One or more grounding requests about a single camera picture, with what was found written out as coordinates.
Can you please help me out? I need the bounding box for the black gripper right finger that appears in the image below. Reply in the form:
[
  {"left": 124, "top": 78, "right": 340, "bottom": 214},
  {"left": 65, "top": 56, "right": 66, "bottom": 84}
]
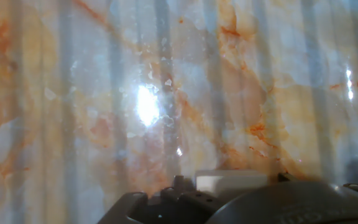
[{"left": 277, "top": 172, "right": 358, "bottom": 202}]

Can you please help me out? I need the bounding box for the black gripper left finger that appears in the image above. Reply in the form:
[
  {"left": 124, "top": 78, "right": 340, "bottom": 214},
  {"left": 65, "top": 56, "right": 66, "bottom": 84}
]
[{"left": 97, "top": 174, "right": 226, "bottom": 224}]

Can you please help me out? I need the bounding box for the light wooden block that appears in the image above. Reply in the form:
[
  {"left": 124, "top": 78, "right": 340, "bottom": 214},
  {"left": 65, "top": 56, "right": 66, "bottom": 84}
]
[{"left": 194, "top": 169, "right": 269, "bottom": 195}]

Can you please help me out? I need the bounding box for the orange marble pattern mat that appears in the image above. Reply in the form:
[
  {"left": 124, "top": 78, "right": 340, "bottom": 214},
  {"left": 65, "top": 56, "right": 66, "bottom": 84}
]
[{"left": 0, "top": 0, "right": 358, "bottom": 224}]

